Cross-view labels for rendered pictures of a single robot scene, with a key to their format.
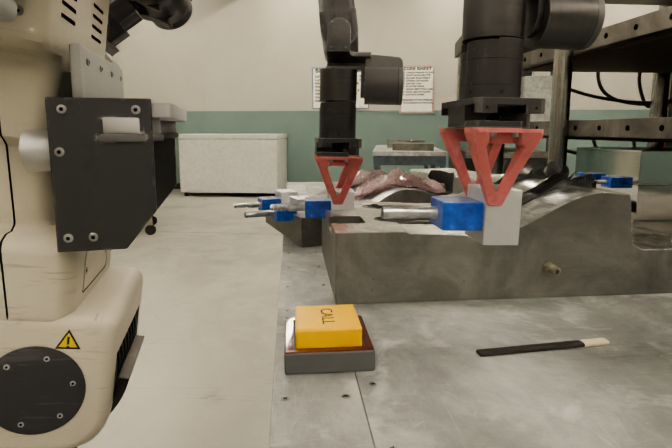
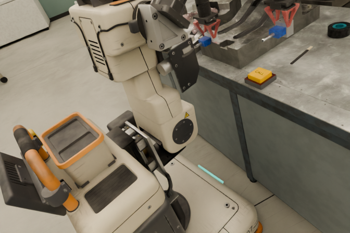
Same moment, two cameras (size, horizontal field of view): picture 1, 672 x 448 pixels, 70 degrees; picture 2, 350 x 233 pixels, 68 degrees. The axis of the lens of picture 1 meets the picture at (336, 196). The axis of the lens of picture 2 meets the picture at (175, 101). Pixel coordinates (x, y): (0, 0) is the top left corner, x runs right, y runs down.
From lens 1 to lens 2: 68 cm
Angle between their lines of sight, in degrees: 30
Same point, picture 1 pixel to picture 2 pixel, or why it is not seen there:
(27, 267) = (173, 101)
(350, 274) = (242, 59)
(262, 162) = (29, 12)
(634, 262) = (303, 19)
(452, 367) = (289, 69)
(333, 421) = (285, 91)
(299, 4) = not seen: outside the picture
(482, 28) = not seen: outside the picture
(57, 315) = (182, 109)
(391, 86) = not seen: outside the picture
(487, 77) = not seen: outside the picture
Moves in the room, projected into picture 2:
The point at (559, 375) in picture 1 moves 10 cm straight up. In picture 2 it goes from (311, 60) to (311, 35)
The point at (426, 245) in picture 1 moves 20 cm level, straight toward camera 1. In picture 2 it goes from (258, 41) to (289, 59)
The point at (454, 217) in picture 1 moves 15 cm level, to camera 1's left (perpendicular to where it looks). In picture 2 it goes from (280, 34) to (247, 52)
